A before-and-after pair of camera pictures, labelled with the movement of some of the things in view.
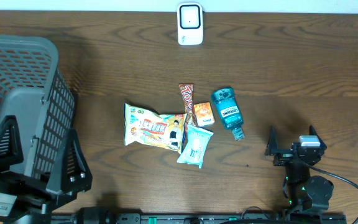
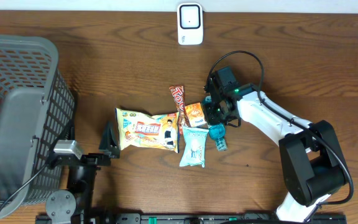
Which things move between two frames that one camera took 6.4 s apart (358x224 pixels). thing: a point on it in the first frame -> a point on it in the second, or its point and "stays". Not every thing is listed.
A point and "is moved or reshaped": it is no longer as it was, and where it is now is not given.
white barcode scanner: [190, 23] stays
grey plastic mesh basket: [20, 76] stays
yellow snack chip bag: [146, 126] is moved or reshaped
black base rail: [199, 218] stays
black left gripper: [36, 199] -> [109, 145]
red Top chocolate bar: [187, 94] -> [178, 92]
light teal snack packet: [196, 146] stays
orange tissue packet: [204, 114] stays
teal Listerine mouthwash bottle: [225, 100] is moved or reshaped
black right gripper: [282, 158] -> [211, 119]
